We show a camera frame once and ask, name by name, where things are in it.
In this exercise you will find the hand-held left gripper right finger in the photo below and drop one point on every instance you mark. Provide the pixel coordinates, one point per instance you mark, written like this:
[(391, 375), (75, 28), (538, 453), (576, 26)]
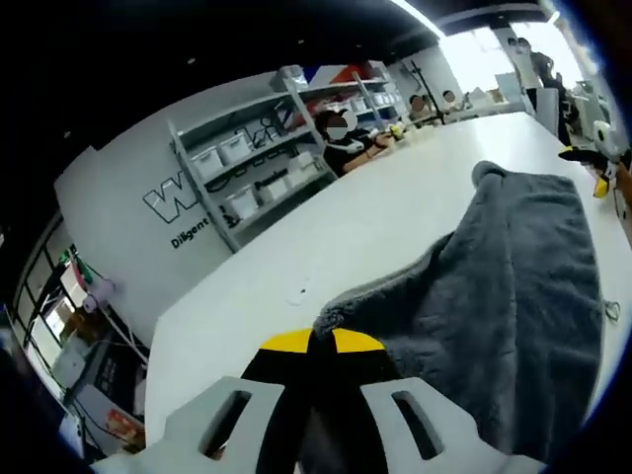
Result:
[(365, 375)]

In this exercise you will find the row of white storage bins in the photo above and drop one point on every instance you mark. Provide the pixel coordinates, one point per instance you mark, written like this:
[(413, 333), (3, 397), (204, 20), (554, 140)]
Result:
[(380, 99)]

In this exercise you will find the long metal shelving unit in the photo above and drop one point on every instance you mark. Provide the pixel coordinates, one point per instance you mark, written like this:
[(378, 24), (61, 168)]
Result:
[(345, 85)]

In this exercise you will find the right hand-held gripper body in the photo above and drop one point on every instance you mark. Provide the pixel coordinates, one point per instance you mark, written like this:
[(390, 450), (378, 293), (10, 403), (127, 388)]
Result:
[(605, 135)]

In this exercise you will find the white lidded storage bin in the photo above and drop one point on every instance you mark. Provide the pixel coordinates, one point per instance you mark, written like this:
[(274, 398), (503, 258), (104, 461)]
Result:
[(242, 203), (207, 164), (234, 149)]

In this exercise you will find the clear storage bin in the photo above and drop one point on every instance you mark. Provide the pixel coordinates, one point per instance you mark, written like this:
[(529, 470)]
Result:
[(291, 76)]

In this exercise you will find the grey metal shelving unit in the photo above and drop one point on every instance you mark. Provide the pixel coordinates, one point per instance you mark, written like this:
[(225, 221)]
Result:
[(286, 211)]

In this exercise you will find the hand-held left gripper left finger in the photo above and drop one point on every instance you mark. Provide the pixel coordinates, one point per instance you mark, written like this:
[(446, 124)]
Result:
[(276, 385)]

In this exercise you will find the grey towel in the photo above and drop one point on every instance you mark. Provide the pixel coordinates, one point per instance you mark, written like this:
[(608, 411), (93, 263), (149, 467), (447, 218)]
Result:
[(494, 296)]

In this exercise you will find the long ceiling light strip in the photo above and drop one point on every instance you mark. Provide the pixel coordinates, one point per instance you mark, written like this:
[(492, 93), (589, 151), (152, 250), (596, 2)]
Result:
[(419, 15)]

